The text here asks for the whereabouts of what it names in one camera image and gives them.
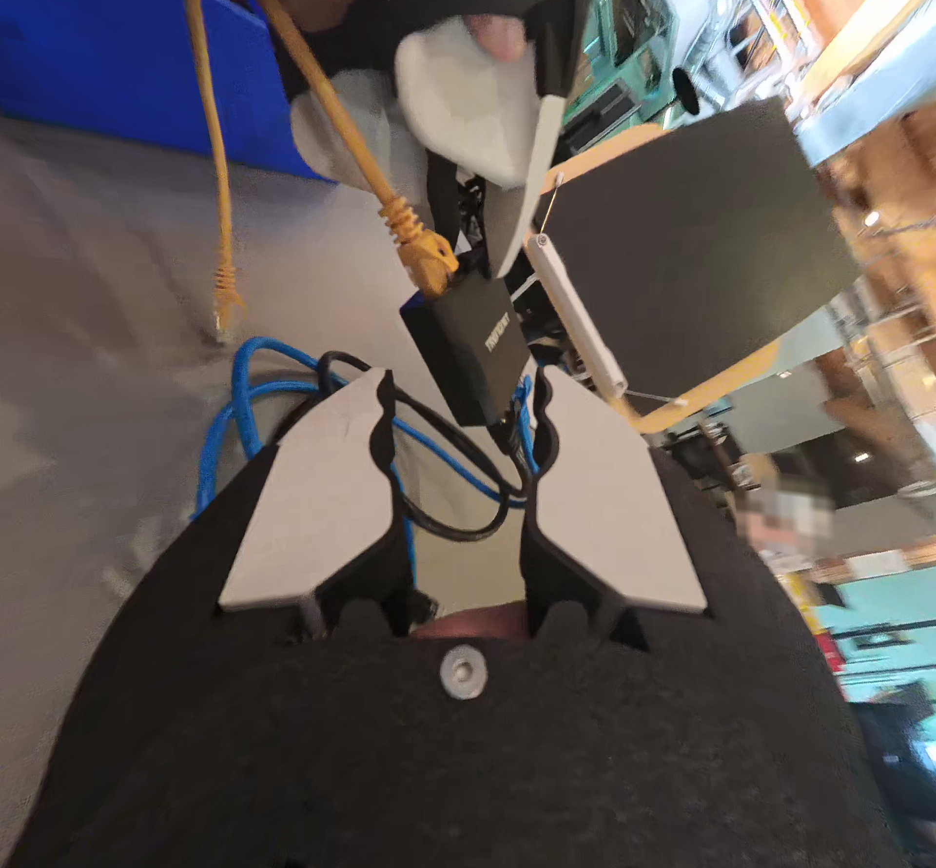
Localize black ethernet cable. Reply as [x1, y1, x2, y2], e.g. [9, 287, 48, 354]
[249, 350, 542, 541]

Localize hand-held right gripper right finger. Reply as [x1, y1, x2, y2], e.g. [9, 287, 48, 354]
[519, 365, 709, 640]

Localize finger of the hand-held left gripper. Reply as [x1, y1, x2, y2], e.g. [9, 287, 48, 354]
[291, 71, 427, 194]
[397, 14, 566, 281]

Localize orange ethernet cable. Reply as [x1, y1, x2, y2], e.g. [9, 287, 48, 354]
[181, 0, 460, 342]

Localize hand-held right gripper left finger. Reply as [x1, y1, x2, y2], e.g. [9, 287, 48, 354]
[218, 368, 418, 638]

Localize blue plastic bin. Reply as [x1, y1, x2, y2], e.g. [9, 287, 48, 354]
[0, 0, 337, 181]

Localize blue ethernet cable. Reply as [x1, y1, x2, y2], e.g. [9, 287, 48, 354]
[192, 337, 542, 584]

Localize black ethernet adapter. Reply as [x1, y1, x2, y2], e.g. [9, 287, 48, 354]
[401, 272, 531, 429]

